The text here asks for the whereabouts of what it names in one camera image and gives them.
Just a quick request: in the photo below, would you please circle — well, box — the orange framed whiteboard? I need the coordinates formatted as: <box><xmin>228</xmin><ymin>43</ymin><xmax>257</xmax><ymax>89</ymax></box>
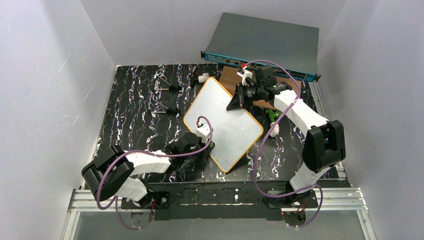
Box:
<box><xmin>183</xmin><ymin>77</ymin><xmax>264</xmax><ymax>173</ymax></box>

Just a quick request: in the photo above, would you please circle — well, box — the white pipe elbow fitting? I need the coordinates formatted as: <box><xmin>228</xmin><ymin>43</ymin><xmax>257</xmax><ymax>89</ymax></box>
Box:
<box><xmin>269</xmin><ymin>123</ymin><xmax>280</xmax><ymax>138</ymax></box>

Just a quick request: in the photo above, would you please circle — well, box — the white black pipe fitting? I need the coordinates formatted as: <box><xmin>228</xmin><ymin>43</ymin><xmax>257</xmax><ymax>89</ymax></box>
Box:
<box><xmin>188</xmin><ymin>72</ymin><xmax>210</xmax><ymax>86</ymax></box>

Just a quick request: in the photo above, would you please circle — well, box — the teal network switch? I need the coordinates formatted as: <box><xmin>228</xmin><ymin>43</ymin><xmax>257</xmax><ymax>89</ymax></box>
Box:
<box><xmin>200</xmin><ymin>12</ymin><xmax>321</xmax><ymax>82</ymax></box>

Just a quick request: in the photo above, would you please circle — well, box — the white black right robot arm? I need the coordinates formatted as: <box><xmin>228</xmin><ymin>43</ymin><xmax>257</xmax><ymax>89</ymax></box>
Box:
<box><xmin>226</xmin><ymin>64</ymin><xmax>346</xmax><ymax>205</ymax></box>

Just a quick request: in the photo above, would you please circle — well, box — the brown wooden board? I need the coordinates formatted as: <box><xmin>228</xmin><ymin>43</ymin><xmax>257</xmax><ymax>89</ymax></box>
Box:
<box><xmin>219</xmin><ymin>66</ymin><xmax>302</xmax><ymax>110</ymax></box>

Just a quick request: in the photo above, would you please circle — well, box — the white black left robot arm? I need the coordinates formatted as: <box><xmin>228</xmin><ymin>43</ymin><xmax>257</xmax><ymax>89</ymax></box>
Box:
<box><xmin>81</xmin><ymin>132</ymin><xmax>215</xmax><ymax>202</ymax></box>

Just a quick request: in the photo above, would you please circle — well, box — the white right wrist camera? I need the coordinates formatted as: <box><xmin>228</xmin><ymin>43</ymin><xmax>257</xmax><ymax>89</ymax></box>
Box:
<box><xmin>236</xmin><ymin>64</ymin><xmax>253</xmax><ymax>86</ymax></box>

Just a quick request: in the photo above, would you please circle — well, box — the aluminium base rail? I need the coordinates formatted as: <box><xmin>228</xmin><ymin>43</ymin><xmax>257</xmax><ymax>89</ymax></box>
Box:
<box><xmin>62</xmin><ymin>186</ymin><xmax>376</xmax><ymax>240</ymax></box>

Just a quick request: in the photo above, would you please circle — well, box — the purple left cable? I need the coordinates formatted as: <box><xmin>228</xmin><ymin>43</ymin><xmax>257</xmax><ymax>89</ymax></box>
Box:
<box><xmin>96</xmin><ymin>115</ymin><xmax>214</xmax><ymax>231</ymax></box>

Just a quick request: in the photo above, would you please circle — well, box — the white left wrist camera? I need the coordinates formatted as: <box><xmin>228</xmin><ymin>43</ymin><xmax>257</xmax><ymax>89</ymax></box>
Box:
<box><xmin>195</xmin><ymin>123</ymin><xmax>213</xmax><ymax>144</ymax></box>

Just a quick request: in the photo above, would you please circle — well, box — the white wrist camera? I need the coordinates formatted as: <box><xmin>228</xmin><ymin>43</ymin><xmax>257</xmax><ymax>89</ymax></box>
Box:
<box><xmin>195</xmin><ymin>123</ymin><xmax>213</xmax><ymax>144</ymax></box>
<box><xmin>236</xmin><ymin>64</ymin><xmax>253</xmax><ymax>86</ymax></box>

